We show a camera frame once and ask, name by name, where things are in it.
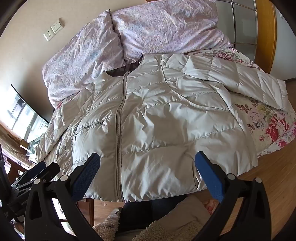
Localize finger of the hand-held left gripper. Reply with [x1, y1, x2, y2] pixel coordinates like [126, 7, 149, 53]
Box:
[9, 161, 46, 187]
[35, 162, 61, 183]

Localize flat screen television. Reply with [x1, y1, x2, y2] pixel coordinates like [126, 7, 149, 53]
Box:
[0, 84, 50, 144]

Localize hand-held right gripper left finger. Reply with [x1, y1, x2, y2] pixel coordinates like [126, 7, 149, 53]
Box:
[24, 152, 102, 241]

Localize metal framed glass door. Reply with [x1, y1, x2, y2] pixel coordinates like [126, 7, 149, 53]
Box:
[220, 0, 258, 50]

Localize white wall switch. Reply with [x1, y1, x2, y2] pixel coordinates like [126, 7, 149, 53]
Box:
[51, 20, 63, 33]

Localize floral bed sheet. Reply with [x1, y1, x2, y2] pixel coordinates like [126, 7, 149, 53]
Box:
[50, 46, 296, 156]

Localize wooden bed leg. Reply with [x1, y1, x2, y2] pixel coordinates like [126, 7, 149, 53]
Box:
[77, 198, 95, 227]

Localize wooden television stand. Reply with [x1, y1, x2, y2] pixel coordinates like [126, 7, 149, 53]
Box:
[0, 123, 38, 168]

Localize white puffer jacket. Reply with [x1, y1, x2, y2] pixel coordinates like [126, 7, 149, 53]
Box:
[36, 53, 289, 202]

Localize person's cream fleece coat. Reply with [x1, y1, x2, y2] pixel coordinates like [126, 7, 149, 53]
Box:
[92, 197, 221, 241]

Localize person's dark pants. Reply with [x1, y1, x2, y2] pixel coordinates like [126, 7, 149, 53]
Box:
[119, 196, 186, 235]

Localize wooden door frame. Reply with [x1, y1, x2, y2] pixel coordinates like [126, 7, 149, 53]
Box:
[255, 0, 278, 74]

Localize lilac floral duvet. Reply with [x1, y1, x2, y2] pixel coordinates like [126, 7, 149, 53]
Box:
[42, 0, 233, 108]

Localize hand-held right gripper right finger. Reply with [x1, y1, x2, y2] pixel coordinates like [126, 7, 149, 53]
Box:
[195, 151, 271, 241]

